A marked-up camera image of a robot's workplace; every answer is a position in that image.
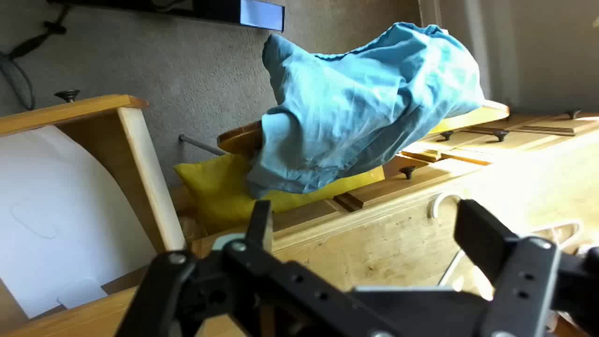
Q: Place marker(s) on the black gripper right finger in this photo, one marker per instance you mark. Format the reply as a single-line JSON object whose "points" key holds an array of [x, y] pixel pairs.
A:
{"points": [[526, 281]]}

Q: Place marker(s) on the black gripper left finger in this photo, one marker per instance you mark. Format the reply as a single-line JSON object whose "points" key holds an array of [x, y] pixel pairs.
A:
{"points": [[187, 287]]}

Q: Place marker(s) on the white paper sheet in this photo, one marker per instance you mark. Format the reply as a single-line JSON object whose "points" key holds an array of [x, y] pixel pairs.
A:
{"points": [[56, 218]]}

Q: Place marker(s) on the large open wooden drawer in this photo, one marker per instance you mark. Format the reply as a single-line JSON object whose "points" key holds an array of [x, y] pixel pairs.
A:
{"points": [[133, 161]]}

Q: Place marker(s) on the wooden roll-top desk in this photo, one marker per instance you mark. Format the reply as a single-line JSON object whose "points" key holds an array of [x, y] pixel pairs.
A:
{"points": [[386, 244]]}

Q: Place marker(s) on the blue cloth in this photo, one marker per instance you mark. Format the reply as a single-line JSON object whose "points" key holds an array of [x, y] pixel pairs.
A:
{"points": [[362, 105]]}

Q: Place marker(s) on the black flat device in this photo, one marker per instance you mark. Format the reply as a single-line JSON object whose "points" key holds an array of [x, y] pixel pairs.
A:
{"points": [[212, 10]]}

